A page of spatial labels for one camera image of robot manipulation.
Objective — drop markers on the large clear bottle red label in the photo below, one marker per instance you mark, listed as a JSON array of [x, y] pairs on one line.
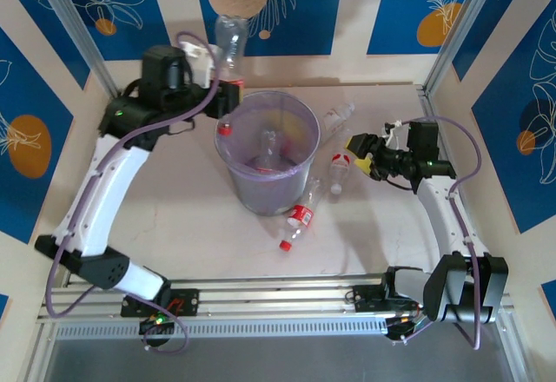
[[232, 48]]

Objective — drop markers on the clear bottle red cap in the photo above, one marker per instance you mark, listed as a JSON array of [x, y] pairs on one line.
[[301, 216]]

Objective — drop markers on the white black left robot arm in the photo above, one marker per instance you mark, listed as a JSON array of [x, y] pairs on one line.
[[104, 191]]

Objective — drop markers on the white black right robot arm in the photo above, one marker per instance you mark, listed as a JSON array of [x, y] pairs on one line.
[[438, 217]]

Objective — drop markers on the translucent purple plastic bin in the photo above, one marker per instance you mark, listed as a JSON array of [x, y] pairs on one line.
[[269, 193]]

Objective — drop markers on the small clear bottle white cap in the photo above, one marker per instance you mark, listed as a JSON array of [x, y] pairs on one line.
[[339, 169]]

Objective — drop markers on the clear bottle red white label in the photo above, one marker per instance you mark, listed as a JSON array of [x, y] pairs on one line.
[[335, 117]]

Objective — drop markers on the clear crumpled plastic bottle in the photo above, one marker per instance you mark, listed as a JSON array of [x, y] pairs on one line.
[[267, 149]]

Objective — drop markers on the black controller board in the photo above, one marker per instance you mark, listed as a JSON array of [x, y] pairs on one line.
[[401, 330], [156, 323]]

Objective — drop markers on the grey metal sheet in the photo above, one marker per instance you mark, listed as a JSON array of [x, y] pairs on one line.
[[278, 362]]

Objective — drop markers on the aluminium frame post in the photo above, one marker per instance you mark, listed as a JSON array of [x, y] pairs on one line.
[[77, 26], [459, 26]]

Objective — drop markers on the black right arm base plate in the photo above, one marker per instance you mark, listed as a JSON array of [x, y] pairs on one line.
[[369, 299]]

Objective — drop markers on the aluminium front rail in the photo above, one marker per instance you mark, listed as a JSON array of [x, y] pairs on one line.
[[278, 295]]

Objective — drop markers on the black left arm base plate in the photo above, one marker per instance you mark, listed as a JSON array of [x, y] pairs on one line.
[[184, 301]]

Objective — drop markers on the aluminium frame bar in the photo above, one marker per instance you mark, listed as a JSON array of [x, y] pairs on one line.
[[512, 351], [37, 356]]

